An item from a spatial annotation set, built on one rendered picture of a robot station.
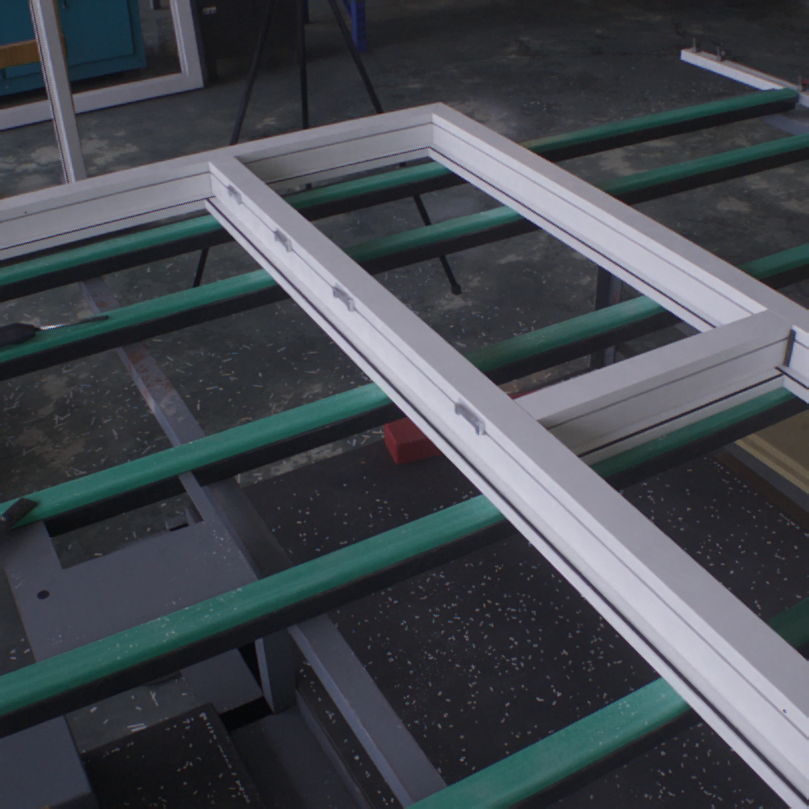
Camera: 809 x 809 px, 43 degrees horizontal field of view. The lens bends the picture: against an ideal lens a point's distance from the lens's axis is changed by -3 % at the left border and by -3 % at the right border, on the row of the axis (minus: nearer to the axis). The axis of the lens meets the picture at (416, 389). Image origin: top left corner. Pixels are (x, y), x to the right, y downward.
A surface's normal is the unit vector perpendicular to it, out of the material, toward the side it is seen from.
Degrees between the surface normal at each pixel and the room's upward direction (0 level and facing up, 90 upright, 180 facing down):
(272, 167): 90
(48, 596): 0
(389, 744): 0
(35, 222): 90
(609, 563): 90
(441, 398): 90
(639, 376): 0
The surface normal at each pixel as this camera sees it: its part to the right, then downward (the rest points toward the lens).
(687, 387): 0.50, 0.48
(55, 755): -0.01, -0.83
